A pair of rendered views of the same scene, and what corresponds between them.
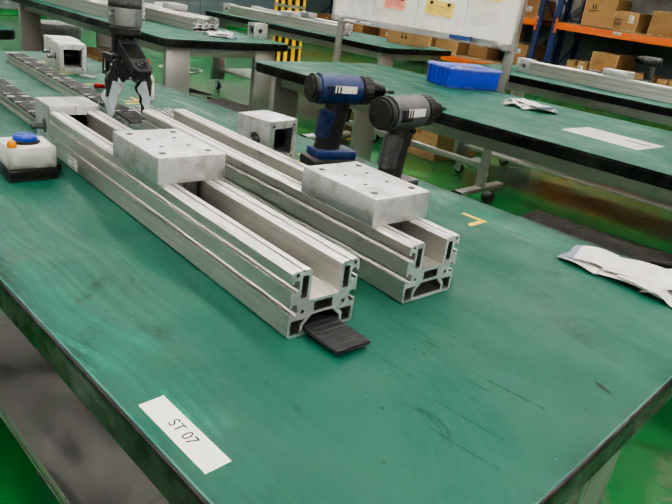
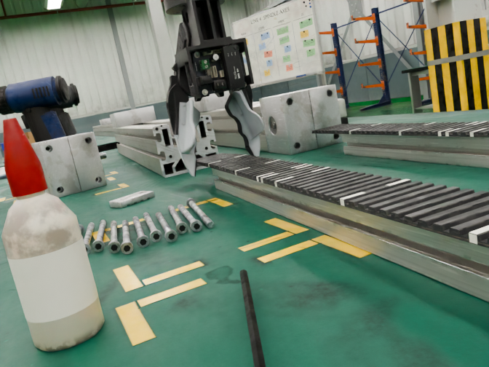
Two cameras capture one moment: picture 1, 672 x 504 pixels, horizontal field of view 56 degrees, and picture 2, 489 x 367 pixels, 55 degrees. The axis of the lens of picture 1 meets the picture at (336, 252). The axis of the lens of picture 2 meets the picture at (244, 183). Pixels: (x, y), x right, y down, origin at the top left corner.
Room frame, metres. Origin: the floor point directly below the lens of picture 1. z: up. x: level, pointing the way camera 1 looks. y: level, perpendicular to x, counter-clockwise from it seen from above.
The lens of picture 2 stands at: (2.04, 0.82, 0.89)
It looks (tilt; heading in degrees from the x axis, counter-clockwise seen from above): 11 degrees down; 205
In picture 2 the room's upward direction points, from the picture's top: 11 degrees counter-clockwise
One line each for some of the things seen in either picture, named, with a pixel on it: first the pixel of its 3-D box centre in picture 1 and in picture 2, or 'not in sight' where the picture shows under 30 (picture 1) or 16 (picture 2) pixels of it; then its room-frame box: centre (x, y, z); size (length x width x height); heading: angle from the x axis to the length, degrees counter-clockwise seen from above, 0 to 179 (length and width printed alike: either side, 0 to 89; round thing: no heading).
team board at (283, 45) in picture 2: not in sight; (282, 79); (-4.46, -1.30, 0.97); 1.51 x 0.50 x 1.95; 67
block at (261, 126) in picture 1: (262, 136); (75, 162); (1.40, 0.20, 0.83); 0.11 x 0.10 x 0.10; 145
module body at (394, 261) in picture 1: (265, 181); (150, 140); (1.08, 0.14, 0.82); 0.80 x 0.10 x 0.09; 43
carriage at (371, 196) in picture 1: (362, 200); (132, 121); (0.89, -0.03, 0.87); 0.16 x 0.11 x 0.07; 43
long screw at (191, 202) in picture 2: not in sight; (199, 212); (1.65, 0.58, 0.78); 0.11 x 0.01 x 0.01; 39
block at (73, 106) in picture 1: (62, 124); (306, 118); (1.26, 0.59, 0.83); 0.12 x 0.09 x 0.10; 133
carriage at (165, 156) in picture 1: (167, 162); (218, 105); (0.95, 0.28, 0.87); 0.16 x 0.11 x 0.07; 43
